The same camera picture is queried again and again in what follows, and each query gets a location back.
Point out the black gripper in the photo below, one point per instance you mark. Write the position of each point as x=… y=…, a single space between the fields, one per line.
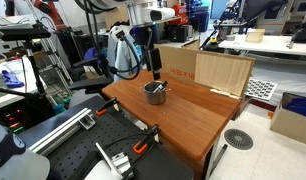
x=155 y=60

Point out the black white Expo marker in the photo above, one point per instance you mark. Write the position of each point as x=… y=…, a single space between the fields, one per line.
x=159 y=87

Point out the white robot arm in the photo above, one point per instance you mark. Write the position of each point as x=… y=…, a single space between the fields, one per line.
x=149 y=13

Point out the red robot arm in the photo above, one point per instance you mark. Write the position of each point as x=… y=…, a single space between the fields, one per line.
x=53 y=13

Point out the small steel pot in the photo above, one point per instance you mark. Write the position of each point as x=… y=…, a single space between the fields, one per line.
x=155 y=97

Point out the flattened brown cardboard box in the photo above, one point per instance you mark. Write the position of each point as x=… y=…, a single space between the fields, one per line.
x=179 y=65

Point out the light blue jacket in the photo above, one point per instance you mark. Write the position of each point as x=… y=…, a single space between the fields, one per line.
x=121 y=56

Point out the black orange bar clamp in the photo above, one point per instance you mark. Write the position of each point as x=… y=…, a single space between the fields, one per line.
x=107 y=106
x=144 y=141

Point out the black office chair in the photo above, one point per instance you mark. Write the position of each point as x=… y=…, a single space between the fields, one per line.
x=89 y=83

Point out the black perforated breadboard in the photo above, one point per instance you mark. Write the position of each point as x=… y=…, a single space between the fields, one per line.
x=89 y=146

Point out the metal step ladder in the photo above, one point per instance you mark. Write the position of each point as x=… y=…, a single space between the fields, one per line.
x=54 y=56

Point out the round floor drain grate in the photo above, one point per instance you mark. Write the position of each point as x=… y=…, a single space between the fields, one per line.
x=238 y=139

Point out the black rod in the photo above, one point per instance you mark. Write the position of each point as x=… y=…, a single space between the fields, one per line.
x=219 y=159

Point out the dotted calibration board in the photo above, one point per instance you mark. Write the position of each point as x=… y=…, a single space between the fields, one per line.
x=261 y=89

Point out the small wooden box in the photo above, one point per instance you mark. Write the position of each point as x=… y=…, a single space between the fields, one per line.
x=255 y=35

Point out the white work table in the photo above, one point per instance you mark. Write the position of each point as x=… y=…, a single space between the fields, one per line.
x=266 y=46

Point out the open cardboard box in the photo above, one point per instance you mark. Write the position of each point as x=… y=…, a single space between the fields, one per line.
x=289 y=126

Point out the blue cloth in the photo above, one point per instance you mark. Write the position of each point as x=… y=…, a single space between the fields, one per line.
x=11 y=80

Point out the black computer with red lights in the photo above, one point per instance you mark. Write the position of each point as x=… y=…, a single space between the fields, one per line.
x=16 y=120

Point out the short aluminium extrusion bracket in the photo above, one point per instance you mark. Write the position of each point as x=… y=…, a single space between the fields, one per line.
x=116 y=161

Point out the long aluminium extrusion rail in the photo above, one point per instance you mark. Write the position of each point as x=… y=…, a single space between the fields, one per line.
x=59 y=133

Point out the black camera tripod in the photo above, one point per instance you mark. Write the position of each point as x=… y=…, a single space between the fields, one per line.
x=34 y=70

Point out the black stereo camera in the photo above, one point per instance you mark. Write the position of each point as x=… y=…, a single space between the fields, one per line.
x=21 y=33

